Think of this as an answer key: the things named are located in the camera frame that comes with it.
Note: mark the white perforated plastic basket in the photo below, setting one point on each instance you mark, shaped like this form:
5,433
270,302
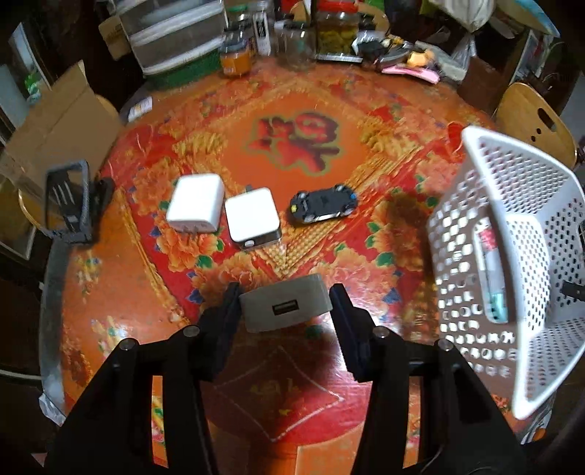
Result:
525,388

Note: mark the large pickle jar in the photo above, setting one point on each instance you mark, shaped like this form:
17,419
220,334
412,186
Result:
336,36

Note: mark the open cardboard box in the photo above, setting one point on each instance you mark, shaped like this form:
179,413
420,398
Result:
68,123

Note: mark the small printed card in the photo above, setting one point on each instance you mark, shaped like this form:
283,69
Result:
139,108

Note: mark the wooden chair with slot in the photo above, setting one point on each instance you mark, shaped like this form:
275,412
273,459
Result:
521,118

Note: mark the black plastic gadget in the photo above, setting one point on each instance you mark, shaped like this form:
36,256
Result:
370,48

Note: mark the pink paper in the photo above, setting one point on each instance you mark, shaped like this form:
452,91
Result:
411,73

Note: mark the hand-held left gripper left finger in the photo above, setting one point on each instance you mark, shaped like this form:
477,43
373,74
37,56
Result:
224,329

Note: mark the grey ice cube tray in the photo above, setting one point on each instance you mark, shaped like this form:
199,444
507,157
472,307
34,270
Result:
452,67

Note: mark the pink polka dot charger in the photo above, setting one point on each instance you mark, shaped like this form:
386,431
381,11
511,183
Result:
486,242

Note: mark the large white charger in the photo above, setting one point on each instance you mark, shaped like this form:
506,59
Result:
194,201

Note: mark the empty glass jar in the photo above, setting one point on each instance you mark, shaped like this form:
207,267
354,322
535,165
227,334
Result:
297,48

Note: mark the orange jar with black lid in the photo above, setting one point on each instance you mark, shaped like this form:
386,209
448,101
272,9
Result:
235,61

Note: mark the green woven tray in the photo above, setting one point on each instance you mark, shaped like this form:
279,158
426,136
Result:
183,75

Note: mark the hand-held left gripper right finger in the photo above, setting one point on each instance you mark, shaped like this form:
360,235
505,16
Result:
349,329

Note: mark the black lid glass jar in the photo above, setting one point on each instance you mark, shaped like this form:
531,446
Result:
235,33

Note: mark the red floral tablecloth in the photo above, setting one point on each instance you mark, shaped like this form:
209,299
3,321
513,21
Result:
292,91

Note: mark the black toy car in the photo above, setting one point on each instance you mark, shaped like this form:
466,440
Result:
322,203

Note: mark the brown cup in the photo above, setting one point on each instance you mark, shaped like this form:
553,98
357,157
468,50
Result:
477,84

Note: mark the brown cardboard box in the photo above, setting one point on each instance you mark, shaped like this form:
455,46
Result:
112,34

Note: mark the white tiered food cover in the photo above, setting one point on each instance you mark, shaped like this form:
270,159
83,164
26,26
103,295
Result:
173,27

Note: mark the grey black phone holder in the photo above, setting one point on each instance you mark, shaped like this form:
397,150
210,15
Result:
68,234

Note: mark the tall white label jar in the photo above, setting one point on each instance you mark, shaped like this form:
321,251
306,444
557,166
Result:
261,32

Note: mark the white charger with dark base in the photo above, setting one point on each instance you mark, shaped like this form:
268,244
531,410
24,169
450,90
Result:
251,214

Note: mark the wooden stool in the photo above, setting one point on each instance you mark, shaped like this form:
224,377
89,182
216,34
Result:
27,210

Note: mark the square white charger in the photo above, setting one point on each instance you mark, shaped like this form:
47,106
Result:
283,297

